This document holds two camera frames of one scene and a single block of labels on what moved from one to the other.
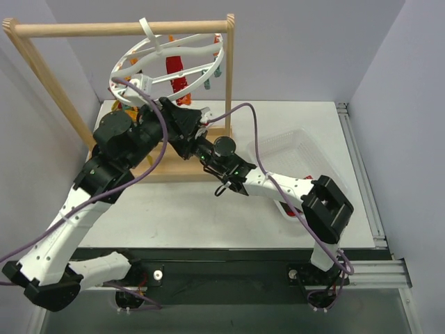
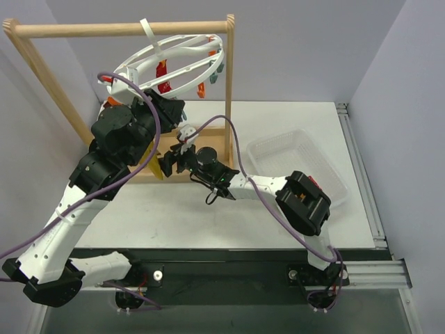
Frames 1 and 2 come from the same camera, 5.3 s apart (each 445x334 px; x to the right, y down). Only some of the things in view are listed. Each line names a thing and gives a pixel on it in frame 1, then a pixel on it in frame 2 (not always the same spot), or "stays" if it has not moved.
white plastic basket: [296, 153] stays
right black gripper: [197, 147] → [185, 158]
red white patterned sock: [174, 64] → [161, 71]
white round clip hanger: [176, 64] stays
